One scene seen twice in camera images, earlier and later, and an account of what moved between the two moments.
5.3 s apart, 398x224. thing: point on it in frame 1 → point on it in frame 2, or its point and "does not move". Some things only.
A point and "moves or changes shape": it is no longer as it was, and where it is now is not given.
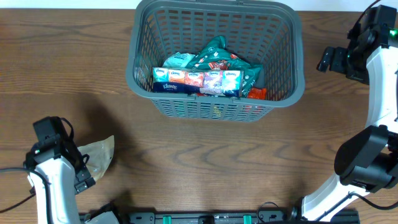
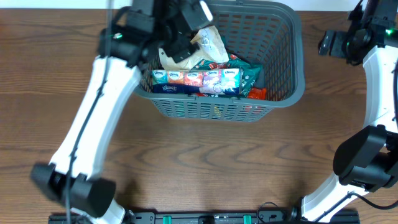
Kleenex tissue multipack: x=217 y=83 does not move
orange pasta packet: x=257 y=93 does not move
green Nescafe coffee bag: x=217 y=56 does not move
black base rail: x=263 y=216 does not move
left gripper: x=81 y=175 → x=177 y=47
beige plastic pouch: x=100 y=154 moves or changes shape
